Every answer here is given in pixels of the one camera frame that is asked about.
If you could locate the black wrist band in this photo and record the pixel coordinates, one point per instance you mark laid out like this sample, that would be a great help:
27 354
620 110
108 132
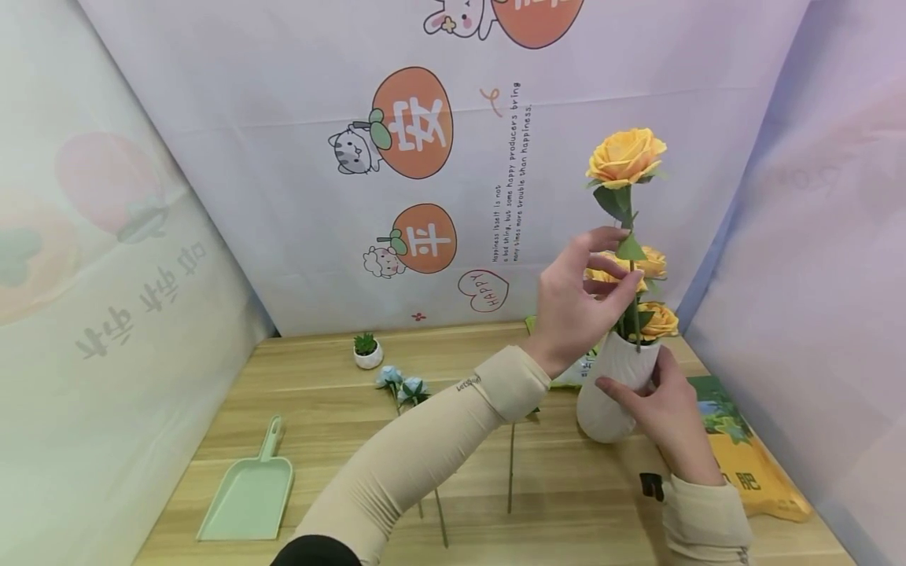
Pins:
652 486

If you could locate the person's left thumb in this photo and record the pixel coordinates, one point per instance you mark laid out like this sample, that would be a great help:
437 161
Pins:
619 303

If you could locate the green flower stem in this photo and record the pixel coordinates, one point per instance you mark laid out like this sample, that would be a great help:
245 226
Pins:
510 464

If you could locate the person's left fingers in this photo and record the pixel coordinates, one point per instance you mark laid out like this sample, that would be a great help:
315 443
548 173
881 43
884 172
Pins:
603 287

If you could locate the person's left forearm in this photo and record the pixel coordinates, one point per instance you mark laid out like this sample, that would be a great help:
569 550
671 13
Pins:
425 456

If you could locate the person's right forearm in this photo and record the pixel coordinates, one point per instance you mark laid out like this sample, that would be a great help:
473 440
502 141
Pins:
708 523

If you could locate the blue artificial rose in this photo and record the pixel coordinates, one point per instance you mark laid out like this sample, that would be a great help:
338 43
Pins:
413 388
389 376

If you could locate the white ribbed vase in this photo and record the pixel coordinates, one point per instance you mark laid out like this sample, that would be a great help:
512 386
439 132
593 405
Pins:
609 413

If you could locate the green and white packet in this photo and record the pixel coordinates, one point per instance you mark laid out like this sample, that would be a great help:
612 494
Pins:
579 369

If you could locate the person's left hand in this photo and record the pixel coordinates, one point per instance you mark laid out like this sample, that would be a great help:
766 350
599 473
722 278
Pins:
563 314

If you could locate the person's right hand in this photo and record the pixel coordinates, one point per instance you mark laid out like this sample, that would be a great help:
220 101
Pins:
672 424

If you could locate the green plastic dustpan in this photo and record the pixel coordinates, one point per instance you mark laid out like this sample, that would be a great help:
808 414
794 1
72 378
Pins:
248 491

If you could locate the long-stemmed yellow rose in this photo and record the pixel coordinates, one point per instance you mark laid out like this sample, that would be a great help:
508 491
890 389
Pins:
626 157

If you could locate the person's left index finger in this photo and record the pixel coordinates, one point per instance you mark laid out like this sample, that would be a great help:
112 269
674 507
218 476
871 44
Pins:
598 237

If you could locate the small potted succulent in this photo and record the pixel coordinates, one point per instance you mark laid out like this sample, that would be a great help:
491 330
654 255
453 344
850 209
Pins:
368 352

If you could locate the short yellow rose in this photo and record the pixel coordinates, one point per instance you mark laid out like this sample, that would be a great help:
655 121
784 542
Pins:
601 277
654 264
660 321

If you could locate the person's right thumb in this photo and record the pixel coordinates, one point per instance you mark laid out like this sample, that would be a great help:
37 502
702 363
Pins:
616 387

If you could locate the person's right index finger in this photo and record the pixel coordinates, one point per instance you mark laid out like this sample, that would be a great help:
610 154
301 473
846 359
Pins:
662 365

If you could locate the yellow and green bag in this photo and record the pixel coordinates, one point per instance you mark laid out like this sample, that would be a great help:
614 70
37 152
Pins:
754 472

